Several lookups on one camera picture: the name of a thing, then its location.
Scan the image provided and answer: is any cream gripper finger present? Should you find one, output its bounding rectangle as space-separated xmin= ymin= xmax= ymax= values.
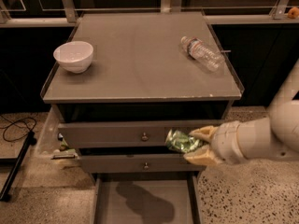
xmin=183 ymin=145 xmax=223 ymax=166
xmin=190 ymin=126 xmax=218 ymax=143

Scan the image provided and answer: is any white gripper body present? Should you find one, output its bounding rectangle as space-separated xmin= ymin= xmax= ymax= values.
xmin=211 ymin=121 xmax=246 ymax=164

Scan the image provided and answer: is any crushed green soda can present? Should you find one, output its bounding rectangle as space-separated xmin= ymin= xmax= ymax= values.
xmin=165 ymin=130 xmax=206 ymax=154

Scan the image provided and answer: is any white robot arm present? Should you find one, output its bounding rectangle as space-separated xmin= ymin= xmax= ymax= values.
xmin=184 ymin=61 xmax=299 ymax=166

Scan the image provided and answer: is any grey bottom drawer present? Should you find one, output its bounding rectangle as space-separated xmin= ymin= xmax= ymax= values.
xmin=91 ymin=172 xmax=204 ymax=224

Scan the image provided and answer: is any grey drawer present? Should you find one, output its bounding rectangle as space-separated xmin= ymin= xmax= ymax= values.
xmin=78 ymin=154 xmax=206 ymax=174
xmin=58 ymin=119 xmax=222 ymax=148
xmin=91 ymin=172 xmax=204 ymax=224

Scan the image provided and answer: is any grey drawer cabinet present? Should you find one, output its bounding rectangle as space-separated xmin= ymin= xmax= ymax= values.
xmin=40 ymin=11 xmax=245 ymax=224

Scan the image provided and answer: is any grey top drawer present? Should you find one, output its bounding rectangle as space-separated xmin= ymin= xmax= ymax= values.
xmin=58 ymin=119 xmax=222 ymax=148

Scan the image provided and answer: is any grey middle drawer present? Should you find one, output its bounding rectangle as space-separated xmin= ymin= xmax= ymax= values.
xmin=78 ymin=154 xmax=206 ymax=174

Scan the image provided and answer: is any clear plastic water bottle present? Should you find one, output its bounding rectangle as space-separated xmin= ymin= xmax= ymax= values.
xmin=180 ymin=36 xmax=225 ymax=72

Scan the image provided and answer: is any small orange object on ledge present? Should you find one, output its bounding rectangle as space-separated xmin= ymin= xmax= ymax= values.
xmin=288 ymin=7 xmax=299 ymax=19

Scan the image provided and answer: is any white ceramic bowl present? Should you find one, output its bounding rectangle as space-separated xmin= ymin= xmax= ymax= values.
xmin=53 ymin=41 xmax=93 ymax=74

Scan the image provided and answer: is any clear plastic side bin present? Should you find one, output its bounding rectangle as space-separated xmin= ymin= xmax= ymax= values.
xmin=35 ymin=110 xmax=78 ymax=160

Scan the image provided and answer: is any black floor stand bar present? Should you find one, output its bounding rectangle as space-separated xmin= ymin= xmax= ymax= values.
xmin=0 ymin=131 xmax=37 ymax=202

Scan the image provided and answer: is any black cable on floor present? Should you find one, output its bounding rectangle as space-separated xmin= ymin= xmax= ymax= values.
xmin=0 ymin=114 xmax=38 ymax=143

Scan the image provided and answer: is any metal railing frame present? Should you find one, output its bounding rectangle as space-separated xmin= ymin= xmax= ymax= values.
xmin=0 ymin=0 xmax=299 ymax=27

